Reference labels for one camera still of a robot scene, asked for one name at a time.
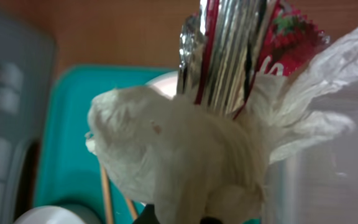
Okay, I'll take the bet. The clear plastic bin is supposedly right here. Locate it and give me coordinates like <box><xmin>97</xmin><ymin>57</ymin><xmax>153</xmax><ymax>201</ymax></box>
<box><xmin>261</xmin><ymin>82</ymin><xmax>358</xmax><ymax>224</ymax></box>

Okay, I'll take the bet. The white napkin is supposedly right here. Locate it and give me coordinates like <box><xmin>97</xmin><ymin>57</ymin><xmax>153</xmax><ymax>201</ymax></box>
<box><xmin>86</xmin><ymin>28</ymin><xmax>358</xmax><ymax>223</ymax></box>

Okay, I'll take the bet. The red foil wrapper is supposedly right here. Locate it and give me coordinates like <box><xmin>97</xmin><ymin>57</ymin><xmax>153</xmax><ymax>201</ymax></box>
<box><xmin>177</xmin><ymin>0</ymin><xmax>329</xmax><ymax>118</ymax></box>

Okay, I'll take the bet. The teal serving tray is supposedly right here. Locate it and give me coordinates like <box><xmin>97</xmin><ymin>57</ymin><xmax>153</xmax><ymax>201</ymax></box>
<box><xmin>32</xmin><ymin>64</ymin><xmax>262</xmax><ymax>224</ymax></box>

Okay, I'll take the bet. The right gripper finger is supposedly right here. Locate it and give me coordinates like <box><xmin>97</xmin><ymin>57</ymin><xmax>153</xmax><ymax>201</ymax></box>
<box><xmin>132</xmin><ymin>204</ymin><xmax>160</xmax><ymax>224</ymax></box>

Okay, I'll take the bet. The pink round plate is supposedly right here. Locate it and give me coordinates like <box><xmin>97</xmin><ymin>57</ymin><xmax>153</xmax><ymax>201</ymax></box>
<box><xmin>147</xmin><ymin>72</ymin><xmax>178</xmax><ymax>99</ymax></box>

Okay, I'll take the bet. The grey dish rack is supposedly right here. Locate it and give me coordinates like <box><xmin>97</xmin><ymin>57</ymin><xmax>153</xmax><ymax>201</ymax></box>
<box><xmin>0</xmin><ymin>11</ymin><xmax>56</xmax><ymax>223</ymax></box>

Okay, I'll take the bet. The grey bowl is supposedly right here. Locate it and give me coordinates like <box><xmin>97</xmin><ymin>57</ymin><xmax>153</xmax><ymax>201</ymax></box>
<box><xmin>14</xmin><ymin>204</ymin><xmax>101</xmax><ymax>224</ymax></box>

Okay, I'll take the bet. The wooden chopstick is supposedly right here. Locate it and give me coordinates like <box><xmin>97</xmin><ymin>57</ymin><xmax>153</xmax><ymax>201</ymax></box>
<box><xmin>100</xmin><ymin>165</ymin><xmax>114</xmax><ymax>224</ymax></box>
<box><xmin>124</xmin><ymin>197</ymin><xmax>139</xmax><ymax>221</ymax></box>

